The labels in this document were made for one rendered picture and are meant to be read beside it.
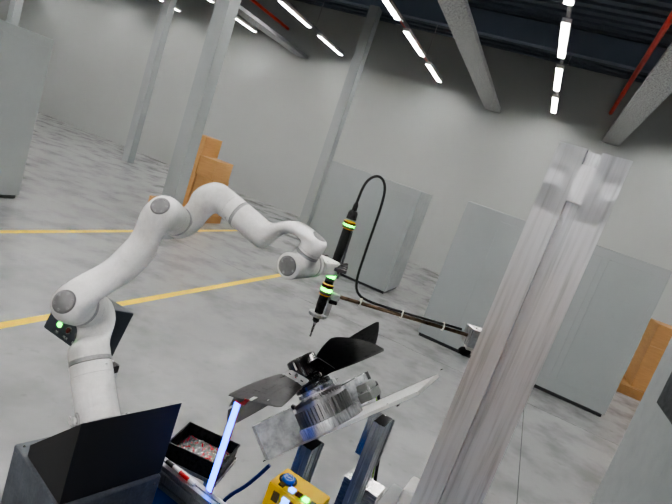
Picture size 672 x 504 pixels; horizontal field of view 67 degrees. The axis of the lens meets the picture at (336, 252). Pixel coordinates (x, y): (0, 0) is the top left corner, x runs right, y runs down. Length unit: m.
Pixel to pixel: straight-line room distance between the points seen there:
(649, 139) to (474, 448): 13.94
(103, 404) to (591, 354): 6.49
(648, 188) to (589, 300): 7.13
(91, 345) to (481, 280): 6.13
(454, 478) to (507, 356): 0.09
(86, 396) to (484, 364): 1.43
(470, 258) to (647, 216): 7.44
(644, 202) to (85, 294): 13.28
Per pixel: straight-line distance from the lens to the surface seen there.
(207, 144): 10.20
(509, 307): 0.33
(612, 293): 7.32
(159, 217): 1.64
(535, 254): 0.33
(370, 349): 1.84
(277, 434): 1.97
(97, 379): 1.67
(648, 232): 14.09
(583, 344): 7.39
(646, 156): 14.17
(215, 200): 1.67
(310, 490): 1.64
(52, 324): 2.14
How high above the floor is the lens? 2.00
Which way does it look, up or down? 10 degrees down
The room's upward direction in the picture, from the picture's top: 19 degrees clockwise
